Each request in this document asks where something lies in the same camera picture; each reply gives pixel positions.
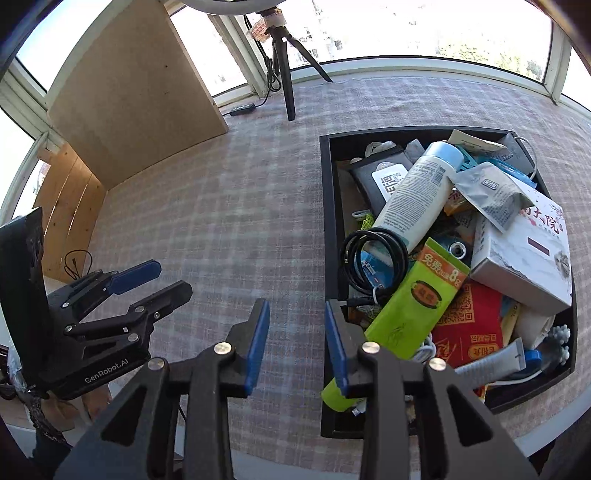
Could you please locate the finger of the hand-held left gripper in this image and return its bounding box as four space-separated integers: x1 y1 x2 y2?
66 280 193 352
60 260 162 319

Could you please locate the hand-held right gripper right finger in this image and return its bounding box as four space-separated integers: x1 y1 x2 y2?
324 299 540 480

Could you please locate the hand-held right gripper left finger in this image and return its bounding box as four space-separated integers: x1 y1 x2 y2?
54 298 271 480

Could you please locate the green snack packet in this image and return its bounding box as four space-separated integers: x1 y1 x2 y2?
321 237 472 414

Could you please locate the black tray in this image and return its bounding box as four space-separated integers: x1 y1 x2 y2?
318 124 579 439

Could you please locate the person's left hand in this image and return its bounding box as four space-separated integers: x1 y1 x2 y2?
41 388 116 428

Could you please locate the pine slat panel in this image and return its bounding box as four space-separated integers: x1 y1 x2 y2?
32 142 108 283

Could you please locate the red snack packet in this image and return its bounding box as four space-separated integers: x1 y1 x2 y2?
431 281 509 370

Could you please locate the white lotion tube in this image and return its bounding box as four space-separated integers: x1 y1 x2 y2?
369 141 465 257

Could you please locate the black wipes packet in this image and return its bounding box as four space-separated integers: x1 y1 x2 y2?
347 145 416 215

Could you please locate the light wooden board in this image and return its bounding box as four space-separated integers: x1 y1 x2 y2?
46 0 230 191

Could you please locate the orange snack packet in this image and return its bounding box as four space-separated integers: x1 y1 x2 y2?
444 191 476 217

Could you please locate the white plug-in device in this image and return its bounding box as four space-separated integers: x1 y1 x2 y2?
512 307 557 349

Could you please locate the white printed box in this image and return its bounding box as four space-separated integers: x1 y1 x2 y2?
468 187 573 315

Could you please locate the teal clothespin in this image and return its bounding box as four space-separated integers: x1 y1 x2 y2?
455 144 478 171

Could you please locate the beige paper card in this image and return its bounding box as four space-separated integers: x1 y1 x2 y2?
448 129 506 155

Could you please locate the blue white small packet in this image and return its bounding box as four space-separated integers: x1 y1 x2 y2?
480 159 536 185

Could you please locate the black tripod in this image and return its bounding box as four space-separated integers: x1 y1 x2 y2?
245 9 334 122

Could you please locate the thin black cable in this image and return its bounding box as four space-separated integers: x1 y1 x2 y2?
62 249 93 282

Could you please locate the white coiled cable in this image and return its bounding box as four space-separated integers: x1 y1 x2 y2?
413 337 437 365

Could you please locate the black coiled cable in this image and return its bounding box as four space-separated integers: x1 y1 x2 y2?
339 228 409 308

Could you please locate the black ring light cable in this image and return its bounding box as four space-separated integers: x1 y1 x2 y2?
219 14 278 116

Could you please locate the white window frame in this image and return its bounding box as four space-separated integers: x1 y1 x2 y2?
0 0 591 217

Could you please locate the white ring light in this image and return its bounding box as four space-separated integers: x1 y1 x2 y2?
178 0 296 12

